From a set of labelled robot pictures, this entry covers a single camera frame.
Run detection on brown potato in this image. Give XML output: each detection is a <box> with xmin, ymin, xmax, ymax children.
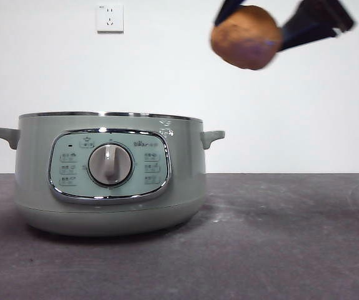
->
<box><xmin>210</xmin><ymin>4</ymin><xmax>284</xmax><ymax>71</ymax></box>

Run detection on sage green electric cooking pot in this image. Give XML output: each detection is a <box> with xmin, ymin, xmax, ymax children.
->
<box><xmin>0</xmin><ymin>111</ymin><xmax>226</xmax><ymax>238</ymax></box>

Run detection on white wall socket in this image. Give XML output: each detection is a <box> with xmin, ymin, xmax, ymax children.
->
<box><xmin>96</xmin><ymin>4</ymin><xmax>125</xmax><ymax>34</ymax></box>

